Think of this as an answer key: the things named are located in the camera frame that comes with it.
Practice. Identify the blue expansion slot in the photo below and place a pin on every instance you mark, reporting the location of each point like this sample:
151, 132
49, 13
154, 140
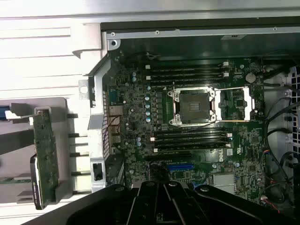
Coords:
180, 167

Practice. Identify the silver chipset heatsink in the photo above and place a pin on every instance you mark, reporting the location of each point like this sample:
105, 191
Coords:
223, 181

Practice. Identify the metal disk bay cage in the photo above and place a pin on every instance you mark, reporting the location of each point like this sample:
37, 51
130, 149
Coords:
276, 112

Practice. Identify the metal socket cover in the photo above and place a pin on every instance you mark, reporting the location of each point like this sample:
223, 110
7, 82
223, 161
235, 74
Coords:
219, 103

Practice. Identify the grey parts rack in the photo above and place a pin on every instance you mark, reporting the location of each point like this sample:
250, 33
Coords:
62, 112

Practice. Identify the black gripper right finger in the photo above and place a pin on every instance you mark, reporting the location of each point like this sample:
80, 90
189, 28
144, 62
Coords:
211, 208

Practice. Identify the black expansion slot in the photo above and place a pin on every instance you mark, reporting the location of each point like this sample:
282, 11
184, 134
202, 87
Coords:
168, 157

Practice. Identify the green RAM stick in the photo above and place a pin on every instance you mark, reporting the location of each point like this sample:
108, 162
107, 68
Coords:
14, 181

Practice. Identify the black installed RAM stick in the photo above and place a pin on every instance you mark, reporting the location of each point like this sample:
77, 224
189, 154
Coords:
189, 134
189, 146

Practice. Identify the black open PC case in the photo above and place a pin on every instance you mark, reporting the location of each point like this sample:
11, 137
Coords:
187, 32

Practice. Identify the CPU socket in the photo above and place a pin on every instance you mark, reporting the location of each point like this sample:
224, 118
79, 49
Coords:
192, 106

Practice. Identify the empty black RAM slot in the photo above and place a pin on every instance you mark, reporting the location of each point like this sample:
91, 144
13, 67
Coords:
185, 66
185, 77

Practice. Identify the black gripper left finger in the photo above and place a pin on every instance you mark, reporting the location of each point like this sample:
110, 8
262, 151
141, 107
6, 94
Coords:
112, 206

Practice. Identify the hard disk with blue caddy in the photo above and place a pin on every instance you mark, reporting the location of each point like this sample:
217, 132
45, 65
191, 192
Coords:
3, 113

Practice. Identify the silver coin battery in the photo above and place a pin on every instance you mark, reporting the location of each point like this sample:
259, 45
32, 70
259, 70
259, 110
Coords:
250, 77

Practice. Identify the green motherboard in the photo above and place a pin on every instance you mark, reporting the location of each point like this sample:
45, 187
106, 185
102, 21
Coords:
140, 100

